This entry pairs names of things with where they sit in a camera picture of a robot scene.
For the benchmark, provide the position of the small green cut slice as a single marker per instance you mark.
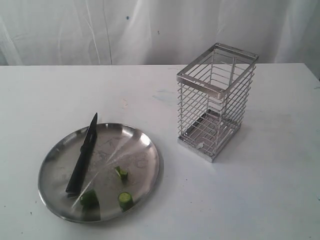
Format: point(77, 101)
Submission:
point(122, 174)

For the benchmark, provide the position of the green vegetable piece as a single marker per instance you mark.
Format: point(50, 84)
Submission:
point(89, 199)

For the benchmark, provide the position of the black handled knife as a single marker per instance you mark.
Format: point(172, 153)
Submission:
point(78, 175)

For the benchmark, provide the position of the white backdrop curtain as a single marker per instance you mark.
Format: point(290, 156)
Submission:
point(152, 32)

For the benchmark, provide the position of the wire mesh utensil holder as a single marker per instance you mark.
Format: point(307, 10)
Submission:
point(213, 92)

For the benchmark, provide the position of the round stainless steel plate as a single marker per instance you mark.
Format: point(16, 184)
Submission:
point(116, 145)

